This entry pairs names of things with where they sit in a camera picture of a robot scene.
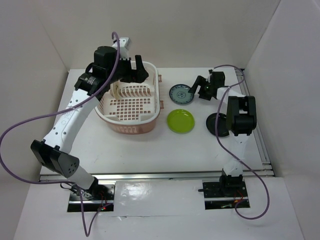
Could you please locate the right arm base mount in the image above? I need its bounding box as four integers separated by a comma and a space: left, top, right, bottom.
197, 181, 250, 210

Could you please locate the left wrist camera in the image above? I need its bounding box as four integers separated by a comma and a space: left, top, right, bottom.
119, 37, 132, 59

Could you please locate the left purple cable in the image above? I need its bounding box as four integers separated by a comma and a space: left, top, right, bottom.
0, 31, 123, 238

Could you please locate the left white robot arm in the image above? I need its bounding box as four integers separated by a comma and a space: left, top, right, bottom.
30, 46, 149, 200

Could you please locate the blue patterned plate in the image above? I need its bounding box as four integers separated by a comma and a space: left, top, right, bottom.
168, 84, 194, 106

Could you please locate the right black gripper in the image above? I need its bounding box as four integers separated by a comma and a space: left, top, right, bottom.
188, 75, 215, 101

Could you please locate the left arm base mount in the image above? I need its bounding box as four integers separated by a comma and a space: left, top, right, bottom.
60, 180, 116, 213

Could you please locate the white pink dish rack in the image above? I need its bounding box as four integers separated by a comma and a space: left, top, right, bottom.
95, 61, 163, 135

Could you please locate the cream floral plate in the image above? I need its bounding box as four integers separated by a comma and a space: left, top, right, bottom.
110, 80, 121, 100

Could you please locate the aluminium side rail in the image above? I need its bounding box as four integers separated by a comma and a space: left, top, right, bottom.
234, 68, 275, 177

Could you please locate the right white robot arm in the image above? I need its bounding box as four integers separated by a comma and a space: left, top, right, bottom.
188, 70, 257, 197

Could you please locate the aluminium front rail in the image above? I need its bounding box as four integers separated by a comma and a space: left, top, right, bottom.
39, 169, 275, 182

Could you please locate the black plate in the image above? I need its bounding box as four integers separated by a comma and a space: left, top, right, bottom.
205, 113, 230, 138

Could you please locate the lime green plate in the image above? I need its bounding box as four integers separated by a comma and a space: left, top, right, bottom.
166, 109, 195, 134

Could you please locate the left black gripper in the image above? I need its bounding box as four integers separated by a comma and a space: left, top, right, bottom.
106, 54, 148, 84

